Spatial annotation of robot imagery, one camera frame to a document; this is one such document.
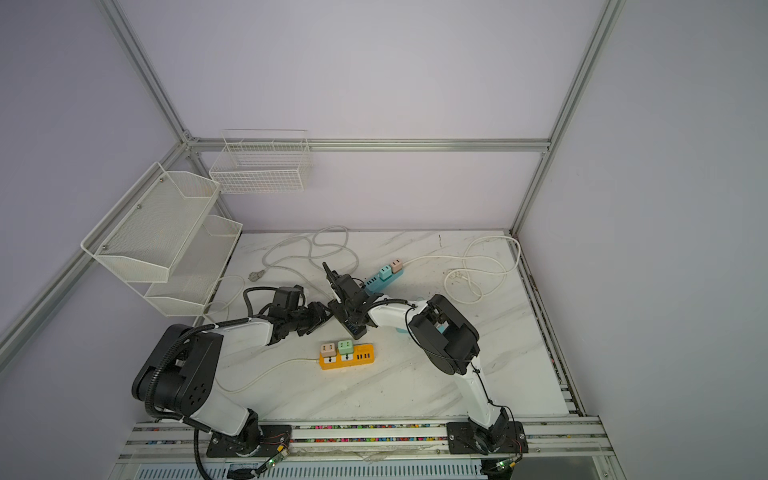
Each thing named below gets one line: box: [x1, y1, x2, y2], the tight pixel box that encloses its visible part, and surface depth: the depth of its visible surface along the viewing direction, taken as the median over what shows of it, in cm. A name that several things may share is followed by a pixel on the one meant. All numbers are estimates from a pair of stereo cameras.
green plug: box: [338, 340, 354, 355], surface depth 85 cm
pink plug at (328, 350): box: [321, 343, 336, 357], surface depth 84 cm
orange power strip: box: [319, 343, 376, 370], surface depth 86 cm
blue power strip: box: [364, 269, 405, 295], surface depth 104 cm
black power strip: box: [334, 307, 367, 340], surface depth 92 cm
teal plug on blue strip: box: [379, 265, 392, 282], surface depth 103 cm
